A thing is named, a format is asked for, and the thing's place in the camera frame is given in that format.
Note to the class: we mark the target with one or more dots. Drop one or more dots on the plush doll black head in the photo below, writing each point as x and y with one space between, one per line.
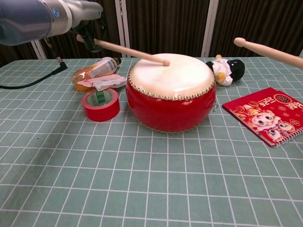
234 68

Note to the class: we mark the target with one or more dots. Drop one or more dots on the pink wet wipes packet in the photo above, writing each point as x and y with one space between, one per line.
104 81

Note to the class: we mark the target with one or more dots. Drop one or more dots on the orange drink bottle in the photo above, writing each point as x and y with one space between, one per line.
99 68

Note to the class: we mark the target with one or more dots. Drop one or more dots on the white partition post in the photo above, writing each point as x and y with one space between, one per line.
123 28
39 50
210 28

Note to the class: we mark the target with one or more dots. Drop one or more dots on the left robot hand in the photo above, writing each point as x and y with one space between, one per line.
85 11

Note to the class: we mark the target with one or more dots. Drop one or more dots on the wooden drumstick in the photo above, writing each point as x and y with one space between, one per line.
272 53
132 52

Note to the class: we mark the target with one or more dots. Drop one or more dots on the red tape roll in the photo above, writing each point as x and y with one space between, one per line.
101 112

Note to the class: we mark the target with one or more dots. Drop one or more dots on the green grid cutting mat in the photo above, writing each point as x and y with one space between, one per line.
151 184

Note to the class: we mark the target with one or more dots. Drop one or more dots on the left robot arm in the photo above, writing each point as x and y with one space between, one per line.
28 21

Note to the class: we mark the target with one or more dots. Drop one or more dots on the red spiral calendar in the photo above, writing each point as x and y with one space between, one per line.
267 116

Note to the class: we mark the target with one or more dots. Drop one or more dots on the red drum white skin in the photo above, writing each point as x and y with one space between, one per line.
170 111

